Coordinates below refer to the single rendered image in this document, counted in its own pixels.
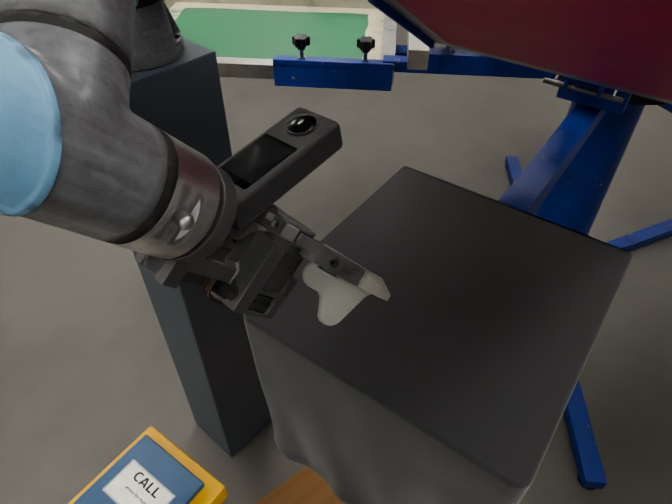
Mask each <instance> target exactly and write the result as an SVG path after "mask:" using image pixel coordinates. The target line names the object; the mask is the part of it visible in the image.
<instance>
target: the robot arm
mask: <svg viewBox="0 0 672 504"><path fill-rule="evenodd" d="M184 52H185V45H184V40H183V36H182V33H181V31H180V29H179V27H178V26H177V24H176V22H175V20H174V18H173V16H172V15H171V13H170V11H169V9H168V7H167V5H166V3H165V1H164V0H0V214H2V215H6V216H20V217H24V218H27V219H30V220H34V221H37V222H40V223H43V224H47V225H50V226H53V227H57V228H60V229H63V230H67V231H70V232H73V233H77V234H80V235H83V236H87V237H90V238H93V239H97V240H100V241H104V242H107V243H109V244H112V245H115V246H119V247H122V248H126V249H129V250H132V251H136V252H138V253H137V255H136V257H135V258H134V259H135V260H136V261H137V262H138V263H139V264H140V265H142V266H143V267H144V268H146V269H147V270H149V271H150V272H151V273H152V274H153V277H154V278H155V279H156V280H157V281H158V282H159V283H160V284H161V285H163V286H167V287H171V288H175V289H177V287H178V285H179V284H180V282H181V281H182V282H186V283H190V284H193V285H197V286H201V291H202V292H203V293H204V294H207V297H208V298H209V299H210V300H211V301H213V302H215V303H218V304H221V305H226V306H228V307H229V308H230V309H231V310H232V311H233V312H238V313H242V314H247V315H251V316H256V317H260V318H265V319H269V320H272V319H273V318H274V316H275V315H276V313H277V311H278V310H279V308H280V307H281V305H282V304H283V302H284V301H285V300H286V299H287V297H288V296H289V294H290V292H291V291H292V289H293V288H294V286H295V284H296V283H297V280H296V279H294V278H293V277H292V276H293V274H294V273H295V271H296V270H297V268H298V266H299V265H300V263H301V262H302V260H303V259H304V258H302V256H303V257H305V258H306V259H308V260H309V261H308V262H307V263H306V264H305V266H304V267H303V270H302V279H303V281H304V283H305V284H306V285H307V286H309V287H310V288H312V289H313V290H315V291H317V292H318V294H319V306H318V313H317V317H318V319H319V321H320V322H321V323H323V324H324V325H327V326H333V325H336V324H338V323H339V322H340V321H341V320H342V319H343V318H344V317H345V316H346V315H347V314H348V313H350V312H351V311H352V310H353V309H354V308H355V307H356V306H357V305H358V304H359V303H360V302H361V301H362V300H363V299H364V298H365V297H366V296H368V295H371V294H373V295H375V296H377V297H379V298H381V299H383V300H386V301H388V299H389V298H390V293H389V291H388V289H387V287H386V285H385V283H384V281H383V279H382V278H381V277H380V276H378V275H376V274H374V273H372V272H371V271H369V270H367V269H366V268H364V267H363V266H361V265H359V264H358V263H356V262H354V261H352V260H351V259H349V258H347V257H346V256H344V255H343V254H341V253H340V252H338V251H336V250H335V249H333V248H331V247H330V246H328V245H326V244H322V243H321V242H319V241H318V240H316V239H314V238H313V237H315V235H316V233H315V232H313V231H312V230H311V229H309V228H308V227H306V226H305V225H303V224H302V223H300V222H299V221H297V220H296V219H294V218H293V217H291V216H290V215H289V214H287V213H286V212H284V211H283V210H281V209H280V208H278V207H277V206H276V205H274V203H275V202H276V201H277V200H278V199H280V198H281V197H282V196H283V195H285V194H286V193H287V192H288V191H289V190H291V189H292V188H293V187H294V186H296V185H297V184H298V183H299V182H300V181H302V180H303V179H304V178H305V177H307V176H308V175H309V174H310V173H311V172H313V171H314V170H315V169H316V168H318V167H319V166H320V165H321V164H322V163H324V162H325V161H326V160H327V159H329V158H330V157H331V156H332V155H333V154H335V153H336V152H337V151H338V150H340V149H341V148H342V145H343V141H342V136H341V130H340V125H339V123H338V122H336V121H333V120H331V119H329V118H326V117H324V116H321V115H319V114H317V113H314V112H312V111H310V110H307V109H305V108H302V107H299V108H296V109H295V110H294V111H292V112H291V113H290V114H288V115H287V116H285V117H284V118H283V119H281V120H280V121H279V122H277V123H276V124H275V125H273V126H272V127H270V128H269V129H268V130H266V131H265V132H264V133H262V134H261V135H260V136H258V137H257V138H255V139H254V140H253V141H251V142H250V143H249V144H247V145H246V146H245V147H243V148H242V149H240V150H239V151H238V152H236V153H235V154H234V155H232V156H231V157H230V158H228V159H227V160H225V161H224V162H223V163H221V164H220V165H219V166H216V165H214V164H213V163H212V162H211V161H210V160H209V159H208V158H207V157H206V156H205V155H203V154H201V153H200V152H198V151H196V150H194V149H193V148H191V147H189V146H188V145H186V144H184V143H183V142H181V141H179V140H178V139H176V138H174V137H173V136H171V135H169V134H168V133H166V132H164V131H162V130H161V129H159V128H157V127H156V126H154V125H152V124H151V123H149V122H147V121H146V120H144V119H142V118H141V117H139V116H137V115H135V114H134V113H132V111H131V110H130V108H129V101H130V89H131V72H142V71H148V70H153V69H156V68H160V67H163V66H166V65H168V64H170V63H173V62H174V61H176V60H178V59H179V58H180V57H181V56H182V55H183V54H184ZM318 266H322V267H324V268H325V269H327V270H329V271H331V272H333V273H334V274H336V275H337V276H336V277H335V276H333V275H331V274H330V273H328V272H326V271H324V270H323V269H321V268H319V267H318ZM204 288H205V289H206V290H207V291H208V292H205V291H204ZM217 290H218V291H217ZM210 295H212V296H214V297H215V298H216V299H219V300H221V301H218V300H215V299H213V298H212V297H211V296H210Z"/></svg>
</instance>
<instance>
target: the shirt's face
mask: <svg viewBox="0 0 672 504"><path fill-rule="evenodd" d="M321 243H322V244H326V245H328V246H330V247H331V248H333V249H335V250H336V251H338V252H340V253H341V254H343V255H344V256H346V257H347V258H349V259H351V260H352V261H354V262H356V263H358V264H359V265H361V266H363V267H364V268H366V269H367V270H369V271H371V272H372V273H374V274H376V275H378V276H380V277H381V278H382V279H383V281H384V283H385V285H386V287H387V289H388V291H389V293H390V298H389V299H388V301H386V300H383V299H381V298H379V297H377V296H375V295H373V294H371V295H368V296H366V297H365V298H364V299H363V300H362V301H361V302H360V303H359V304H358V305H357V306H356V307H355V308H354V309H353V310H352V311H351V312H350V313H348V314H347V315H346V316H345V317H344V318H343V319H342V320H341V321H340V322H339V323H338V324H336V325H333V326H327V325H324V324H323V323H321V322H320V321H319V319H318V317H317V313H318V306H319V294H318V292H317V291H315V290H313V289H312V288H310V287H309V286H307V285H306V284H305V283H304V281H303V279H302V270H303V267H304V266H305V264H306V263H307V262H308V261H309V260H308V259H306V258H305V257H304V259H303V260H302V262H301V263H300V265H299V266H298V268H297V270H296V271H295V273H294V274H293V276H292V277H293V278H294V279H296V280H297V283H296V284H295V286H294V288H293V289H292V291H291V292H290V294H289V296H288V297H287V299H286V300H285V301H284V302H283V304H282V305H281V307H280V308H279V310H278V311H277V313H276V315H275V316H274V318H273V319H272V320H269V319H265V318H260V317H256V316H251V315H249V316H250V317H251V318H253V319H255V320H256V321H258V322H260V323H261V324H263V325H264V326H266V327H268V328H269V329H271V330H272V331H274V332H276V333H277V334H279V335H281V336H282V337H284V338H285V339H287V340H289V341H290V342H292V343H294V344H295V345H297V346H298V347H300V348H302V349H303V350H305V351H307V352H308V353H310V354H311V355H313V356H315V357H316V358H318V359H319V360H321V361H323V362H324V363H326V364H328V365H329V366H331V367H332V368H334V369H336V370H337V371H339V372H341V373H342V374H344V375H345V376H347V377H349V378H350V379H352V380H354V381H355V382H357V383H358V384H360V385H362V386H363V387H365V388H366V389H368V390H370V391H371V392H373V393H375V394H376V395H378V396H379V397H381V398H383V399H384V400H386V401H388V402H389V403H391V404H392V405H394V406H396V407H397V408H399V409H401V410H402V411H404V412H405V413H407V414H409V415H410V416H412V417H413V418H415V419H417V420H418V421H420V422H422V423H423V424H425V425H426V426H428V427H430V428H431V429H433V430H435V431H436V432H438V433H439V434H441V435H443V436H444V437H446V438H448V439H449V440H451V441H452V442H454V443H456V444H457V445H459V446H460V447H462V448H464V449H465V450H467V451H469V452H470V453H472V454H473V455H475V456H477V457H478V458H480V459H482V460H483V461H485V462H486V463H488V464H490V465H491V466H493V467H495V468H496V469H498V470H499V471H501V472H503V473H504V474H506V475H508V476H509V477H511V478H513V479H515V480H524V479H526V478H527V477H528V475H529V473H530V471H531V469H532V467H533V465H534V462H535V460H536V458H537V456H538V454H539V451H540V449H541V447H542V445H543V443H544V440H545V438H546V436H547V434H548V432H549V429H550V427H551V425H552V423H553V421H554V418H555V416H556V414H557V412H558V410H559V408H560V405H561V403H562V401H563V399H564V397H565V394H566V392H567V390H568V388H569V386H570V383H571V381H572V379H573V377H574V375H575V372H576V370H577V368H578V366H579V364H580V361H581V359H582V357H583V355H584V353H585V351H586V348H587V346H588V344H589V342H590V340H591V337H592V335H593V333H594V331H595V329H596V326H597V324H598V322H599V320H600V318H601V315H602V313H603V311H604V309H605V307H606V304H607V302H608V300H609V298H610V296H611V294H612V291H613V289H614V287H615V285H616V283H617V280H618V278H619V276H620V274H621V272H622V269H623V267H624V265H625V263H626V261H627V258H628V256H629V254H630V252H629V251H627V250H624V249H621V248H619V247H616V246H613V245H611V244H608V243H606V242H603V241H600V240H598V239H595V238H593V237H590V236H587V235H585V234H582V233H580V232H577V231H574V230H572V229H569V228H566V227H564V226H561V225H559V224H556V223H553V222H551V221H548V220H546V219H543V218H540V217H538V216H535V215H533V214H530V213H527V212H525V211H522V210H520V209H517V208H514V207H512V206H509V205H506V204H504V203H501V202H499V201H496V200H493V199H491V198H488V197H486V196H483V195H480V194H478V193H475V192H473V191H470V190H467V189H465V188H462V187H459V186H457V185H454V184H452V183H449V182H446V181H444V180H441V179H439V178H436V177H433V176H431V175H428V174H426V173H423V172H420V171H418V170H415V169H412V168H410V167H407V166H405V167H404V168H403V169H402V170H401V171H400V172H398V173H397V174H396V175H395V176H394V177H393V178H392V179H391V180H390V181H388V182H387V183H386V184H385V185H384V186H383V187H382V188H381V189H380V190H378V191H377V192H376V193H375V194H374V195H373V196H372V197H371V198H370V199H368V200H367V201H366V202H365V203H364V204H363V205H362V206H361V207H360V208H358V209H357V210H356V211H355V212H354V213H353V214H352V215H351V216H350V217H348V218H347V219H346V220H345V221H344V222H343V223H342V224H341V225H340V226H339V227H337V228H336V229H335V230H334V231H333V232H332V233H331V234H330V235H329V236H327V237H326V238H325V239H324V240H323V241H322V242H321Z"/></svg>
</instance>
